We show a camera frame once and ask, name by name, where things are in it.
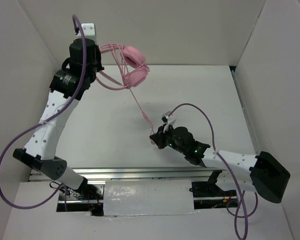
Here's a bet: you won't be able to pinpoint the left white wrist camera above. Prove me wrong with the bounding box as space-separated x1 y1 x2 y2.
73 23 98 45

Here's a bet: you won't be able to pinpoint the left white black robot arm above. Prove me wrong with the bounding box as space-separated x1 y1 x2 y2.
13 38 103 200

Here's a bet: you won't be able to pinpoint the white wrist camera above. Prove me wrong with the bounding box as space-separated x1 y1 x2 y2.
161 111 177 133
73 23 98 45

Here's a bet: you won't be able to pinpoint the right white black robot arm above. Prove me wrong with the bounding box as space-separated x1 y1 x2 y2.
149 124 291 204

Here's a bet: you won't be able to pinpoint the white foil-edged cover plate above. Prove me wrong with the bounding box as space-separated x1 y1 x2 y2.
103 179 195 217

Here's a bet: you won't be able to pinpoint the pink headphones with cable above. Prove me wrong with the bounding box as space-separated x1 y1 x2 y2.
95 42 155 134

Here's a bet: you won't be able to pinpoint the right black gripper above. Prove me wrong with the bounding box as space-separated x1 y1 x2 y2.
150 123 187 155

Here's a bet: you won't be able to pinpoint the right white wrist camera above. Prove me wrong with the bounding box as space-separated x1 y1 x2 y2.
161 111 177 133

